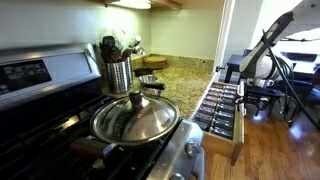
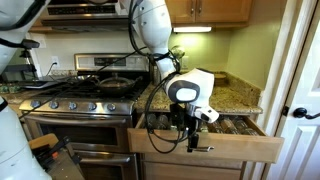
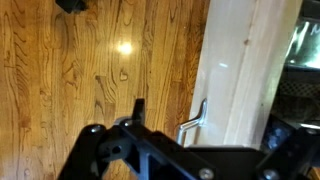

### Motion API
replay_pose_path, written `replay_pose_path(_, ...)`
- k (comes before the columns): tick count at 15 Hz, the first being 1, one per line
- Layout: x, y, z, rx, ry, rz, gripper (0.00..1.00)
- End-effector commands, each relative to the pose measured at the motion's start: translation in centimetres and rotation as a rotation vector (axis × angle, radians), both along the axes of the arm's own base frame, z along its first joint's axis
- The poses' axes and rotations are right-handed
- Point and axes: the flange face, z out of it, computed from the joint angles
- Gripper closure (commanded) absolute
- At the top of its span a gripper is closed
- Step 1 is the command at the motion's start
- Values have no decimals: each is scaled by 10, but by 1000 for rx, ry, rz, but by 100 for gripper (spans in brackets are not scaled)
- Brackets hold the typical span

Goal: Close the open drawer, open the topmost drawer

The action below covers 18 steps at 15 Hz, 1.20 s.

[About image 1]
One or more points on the small black skillet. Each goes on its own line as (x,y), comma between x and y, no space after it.
(143,71)

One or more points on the labelled glass spice jar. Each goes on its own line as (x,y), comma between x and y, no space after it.
(215,93)
(232,87)
(207,110)
(226,116)
(229,96)
(210,103)
(205,118)
(224,124)
(212,98)
(203,125)
(222,132)
(230,91)
(219,85)
(227,108)
(217,89)

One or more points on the wooden spice drawer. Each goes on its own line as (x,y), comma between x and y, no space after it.
(220,146)

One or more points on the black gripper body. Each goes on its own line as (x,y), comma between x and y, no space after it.
(256,100)

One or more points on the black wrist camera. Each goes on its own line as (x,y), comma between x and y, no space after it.
(274,93)

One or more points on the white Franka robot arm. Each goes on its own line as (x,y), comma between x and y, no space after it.
(258,63)

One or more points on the under-cabinet light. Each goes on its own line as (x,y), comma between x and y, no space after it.
(133,4)

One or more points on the wooden upper cabinet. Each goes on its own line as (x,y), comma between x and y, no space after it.
(170,2)

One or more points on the small steel cup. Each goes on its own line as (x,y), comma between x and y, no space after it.
(147,79)

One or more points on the wooden bowl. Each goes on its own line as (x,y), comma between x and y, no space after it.
(155,61)

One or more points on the black door hinge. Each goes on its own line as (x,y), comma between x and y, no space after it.
(218,68)

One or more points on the dark wooden spoon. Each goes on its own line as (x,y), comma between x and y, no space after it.
(116,55)

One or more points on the steel stove knob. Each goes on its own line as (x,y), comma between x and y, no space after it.
(176,176)
(190,147)

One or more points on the white door frame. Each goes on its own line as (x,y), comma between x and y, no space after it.
(223,33)

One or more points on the steel lid wooden knob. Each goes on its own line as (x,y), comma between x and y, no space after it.
(140,120)

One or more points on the stainless steel gas stove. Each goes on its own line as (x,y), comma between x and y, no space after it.
(33,73)

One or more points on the black spatula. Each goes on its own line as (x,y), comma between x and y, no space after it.
(108,43)

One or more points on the dark wooden dining table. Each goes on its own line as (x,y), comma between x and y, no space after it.
(233,61)

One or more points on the steel utensil holder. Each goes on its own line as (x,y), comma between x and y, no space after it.
(130,70)
(116,78)

